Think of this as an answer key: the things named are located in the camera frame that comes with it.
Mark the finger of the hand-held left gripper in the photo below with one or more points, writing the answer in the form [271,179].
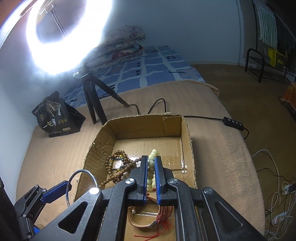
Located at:
[37,229]
[55,192]

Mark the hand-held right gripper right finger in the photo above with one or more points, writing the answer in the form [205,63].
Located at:
[159,185]

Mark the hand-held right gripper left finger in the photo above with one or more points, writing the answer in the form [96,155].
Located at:
[144,185]

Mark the metal bangle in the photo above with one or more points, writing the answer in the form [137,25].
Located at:
[83,170]

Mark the cardboard box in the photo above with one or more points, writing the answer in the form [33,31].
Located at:
[143,143]

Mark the black snack bag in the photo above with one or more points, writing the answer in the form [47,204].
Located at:
[57,120]

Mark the black tripod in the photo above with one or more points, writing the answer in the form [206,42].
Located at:
[89,99]

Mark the blue patterned bedsheet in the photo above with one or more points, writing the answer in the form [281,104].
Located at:
[157,69]

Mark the white power strip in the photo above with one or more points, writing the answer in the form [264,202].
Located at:
[278,217]

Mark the white plug adapter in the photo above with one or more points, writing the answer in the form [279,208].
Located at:
[286,187]

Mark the folded floral quilt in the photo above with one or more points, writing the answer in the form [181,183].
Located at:
[120,51]

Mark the black metal shoe rack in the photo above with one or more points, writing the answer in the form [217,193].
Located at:
[248,58]

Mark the orange cloth cover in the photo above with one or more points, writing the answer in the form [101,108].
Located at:
[289,97]

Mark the yellow box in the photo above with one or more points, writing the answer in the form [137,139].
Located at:
[275,58]

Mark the clothes rack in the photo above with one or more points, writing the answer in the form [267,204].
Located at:
[256,27]

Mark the dark hanging garments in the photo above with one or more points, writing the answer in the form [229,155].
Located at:
[286,46]

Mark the white striped hanging garment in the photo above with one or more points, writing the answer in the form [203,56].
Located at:
[266,23]

